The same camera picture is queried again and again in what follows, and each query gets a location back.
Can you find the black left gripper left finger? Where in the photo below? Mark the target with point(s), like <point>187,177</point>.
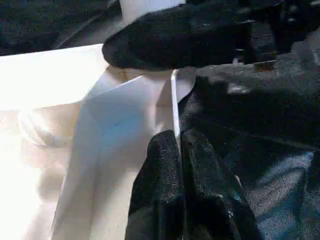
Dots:
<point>160,180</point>

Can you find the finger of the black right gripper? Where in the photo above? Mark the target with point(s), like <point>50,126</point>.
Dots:
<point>175,42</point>

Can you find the white plastic table leg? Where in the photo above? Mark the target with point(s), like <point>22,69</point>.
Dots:
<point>145,7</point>

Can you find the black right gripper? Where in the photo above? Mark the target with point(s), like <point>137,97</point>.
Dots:
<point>275,25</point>

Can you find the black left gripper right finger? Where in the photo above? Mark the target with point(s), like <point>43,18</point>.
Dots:
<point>212,195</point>

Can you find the white plastic table top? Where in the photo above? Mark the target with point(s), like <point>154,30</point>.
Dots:
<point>37,80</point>

